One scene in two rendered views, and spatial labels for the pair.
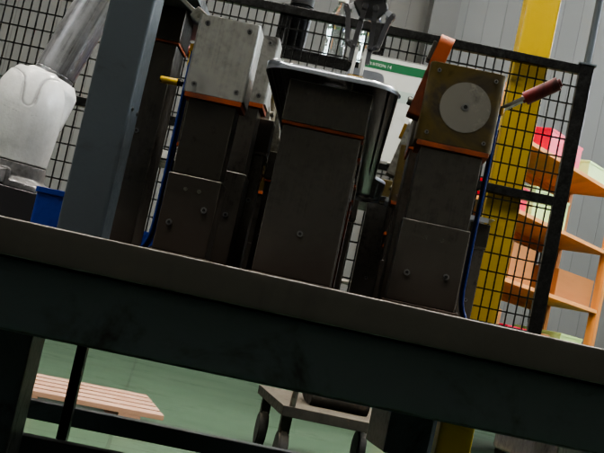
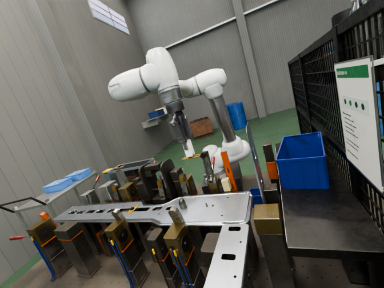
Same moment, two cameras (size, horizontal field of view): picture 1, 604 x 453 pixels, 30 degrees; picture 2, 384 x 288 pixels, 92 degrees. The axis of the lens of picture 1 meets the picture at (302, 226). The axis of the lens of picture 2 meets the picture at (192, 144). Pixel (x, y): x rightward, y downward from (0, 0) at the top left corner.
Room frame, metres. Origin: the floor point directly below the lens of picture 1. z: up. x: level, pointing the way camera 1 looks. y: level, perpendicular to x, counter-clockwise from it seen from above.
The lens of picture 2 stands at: (3.01, -0.76, 1.47)
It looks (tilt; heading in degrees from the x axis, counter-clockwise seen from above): 12 degrees down; 113
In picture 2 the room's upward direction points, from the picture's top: 18 degrees counter-clockwise
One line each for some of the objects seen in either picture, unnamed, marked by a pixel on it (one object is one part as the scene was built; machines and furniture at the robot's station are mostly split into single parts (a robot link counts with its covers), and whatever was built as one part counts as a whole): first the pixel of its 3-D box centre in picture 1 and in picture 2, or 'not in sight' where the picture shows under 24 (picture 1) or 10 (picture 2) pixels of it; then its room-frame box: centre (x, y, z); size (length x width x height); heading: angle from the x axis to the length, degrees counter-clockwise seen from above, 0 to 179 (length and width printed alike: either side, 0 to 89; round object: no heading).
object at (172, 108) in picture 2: (371, 1); (176, 113); (2.68, -0.05, 1.45); 0.08 x 0.07 x 0.09; 88
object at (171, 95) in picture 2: not in sight; (171, 96); (2.68, -0.05, 1.52); 0.09 x 0.09 x 0.06
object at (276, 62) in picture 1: (336, 151); (129, 211); (2.20, -0.04, 1.00); 1.38 x 0.22 x 0.02; 177
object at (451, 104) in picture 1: (450, 197); (50, 249); (1.62, -0.20, 0.88); 0.14 x 0.09 x 0.36; 87
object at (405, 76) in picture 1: (388, 111); (360, 120); (3.23, -0.17, 1.30); 0.23 x 0.02 x 0.31; 87
